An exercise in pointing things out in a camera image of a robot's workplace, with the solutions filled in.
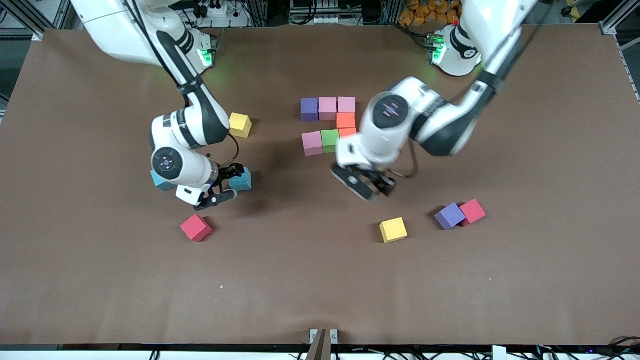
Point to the white power strip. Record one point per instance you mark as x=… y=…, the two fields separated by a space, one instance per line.
x=218 y=11

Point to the white electronics box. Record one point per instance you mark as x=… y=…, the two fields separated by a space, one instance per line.
x=325 y=20

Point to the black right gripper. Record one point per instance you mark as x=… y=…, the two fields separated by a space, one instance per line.
x=226 y=174

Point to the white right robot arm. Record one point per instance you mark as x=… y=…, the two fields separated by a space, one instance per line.
x=180 y=130

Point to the green foam cube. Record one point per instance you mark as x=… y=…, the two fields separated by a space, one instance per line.
x=330 y=140

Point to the orange foam cube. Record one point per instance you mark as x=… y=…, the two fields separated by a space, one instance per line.
x=345 y=120
x=346 y=132

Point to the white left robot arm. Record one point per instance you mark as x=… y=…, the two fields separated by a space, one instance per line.
x=395 y=125

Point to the pile of orange objects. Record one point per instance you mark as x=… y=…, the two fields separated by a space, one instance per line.
x=425 y=12

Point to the red foam cube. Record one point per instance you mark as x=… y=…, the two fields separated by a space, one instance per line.
x=196 y=227
x=474 y=212

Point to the purple foam cube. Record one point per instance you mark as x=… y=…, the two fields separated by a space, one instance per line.
x=449 y=216
x=309 y=109

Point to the yellow foam cube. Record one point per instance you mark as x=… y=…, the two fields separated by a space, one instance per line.
x=241 y=125
x=393 y=230

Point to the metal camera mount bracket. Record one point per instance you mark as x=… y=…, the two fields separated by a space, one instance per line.
x=324 y=345

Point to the cyan foam cube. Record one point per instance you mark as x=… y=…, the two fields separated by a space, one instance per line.
x=244 y=182
x=160 y=181

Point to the pink foam cube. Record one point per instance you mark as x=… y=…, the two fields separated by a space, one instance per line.
x=327 y=107
x=312 y=143
x=346 y=104

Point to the aluminium profile post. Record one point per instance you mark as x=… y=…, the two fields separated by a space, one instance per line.
x=259 y=10
x=391 y=10

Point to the aluminium frame profile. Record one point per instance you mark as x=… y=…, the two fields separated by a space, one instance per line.
x=615 y=22
x=50 y=12

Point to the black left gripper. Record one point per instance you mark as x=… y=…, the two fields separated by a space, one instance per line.
x=384 y=182

